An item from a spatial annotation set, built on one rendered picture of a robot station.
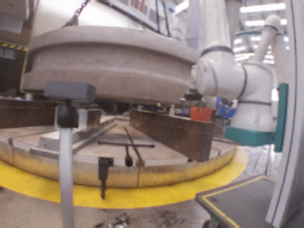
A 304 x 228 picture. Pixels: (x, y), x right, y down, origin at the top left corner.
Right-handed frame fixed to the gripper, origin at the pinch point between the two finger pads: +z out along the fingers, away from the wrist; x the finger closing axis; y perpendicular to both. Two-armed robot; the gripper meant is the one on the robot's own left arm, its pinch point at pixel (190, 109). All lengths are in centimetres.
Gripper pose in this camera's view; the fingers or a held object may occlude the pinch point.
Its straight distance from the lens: 112.9
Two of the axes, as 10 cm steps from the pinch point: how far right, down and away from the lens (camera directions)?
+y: -2.0, -4.2, 8.8
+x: -9.8, 0.1, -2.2
